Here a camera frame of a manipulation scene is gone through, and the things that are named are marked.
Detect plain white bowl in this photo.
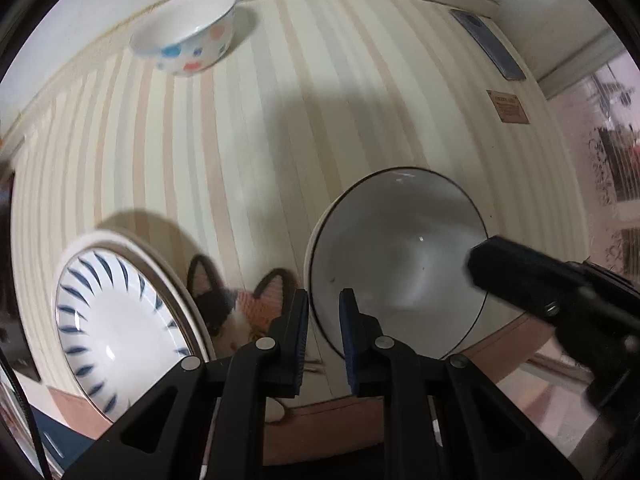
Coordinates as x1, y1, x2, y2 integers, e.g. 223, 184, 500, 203
304, 200, 526, 363

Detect white bowl with blue stripes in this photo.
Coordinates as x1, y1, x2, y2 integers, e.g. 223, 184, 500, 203
52, 230, 208, 423

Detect small brown card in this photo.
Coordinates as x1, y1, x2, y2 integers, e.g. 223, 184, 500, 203
486, 89, 531, 125

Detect black stove top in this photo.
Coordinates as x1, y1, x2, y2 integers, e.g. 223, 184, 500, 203
0, 305, 43, 383

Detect striped tablecloth with cat print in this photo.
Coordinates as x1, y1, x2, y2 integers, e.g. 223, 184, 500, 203
10, 0, 593, 466

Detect blue lower cabinet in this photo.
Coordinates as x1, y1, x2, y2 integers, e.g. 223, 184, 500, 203
30, 400, 96, 476

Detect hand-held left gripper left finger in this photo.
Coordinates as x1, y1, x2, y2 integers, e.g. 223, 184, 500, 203
62, 287, 310, 480

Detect frosted glass sliding door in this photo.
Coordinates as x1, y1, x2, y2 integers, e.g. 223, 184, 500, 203
537, 30, 640, 281

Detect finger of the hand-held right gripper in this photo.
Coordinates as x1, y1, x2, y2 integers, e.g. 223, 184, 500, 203
465, 234, 640, 331

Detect white plate with blue stripes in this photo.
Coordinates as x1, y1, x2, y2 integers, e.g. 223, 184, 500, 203
54, 242, 193, 411

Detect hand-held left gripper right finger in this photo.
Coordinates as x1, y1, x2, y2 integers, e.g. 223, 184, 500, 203
338, 288, 583, 480

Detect blue smartphone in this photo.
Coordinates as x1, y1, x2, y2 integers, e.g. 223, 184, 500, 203
449, 8, 527, 82

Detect white bowl with dark rim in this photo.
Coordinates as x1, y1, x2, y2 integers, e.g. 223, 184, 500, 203
309, 166, 490, 361

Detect white bowl with coloured dots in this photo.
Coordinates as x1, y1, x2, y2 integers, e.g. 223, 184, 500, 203
129, 0, 238, 77

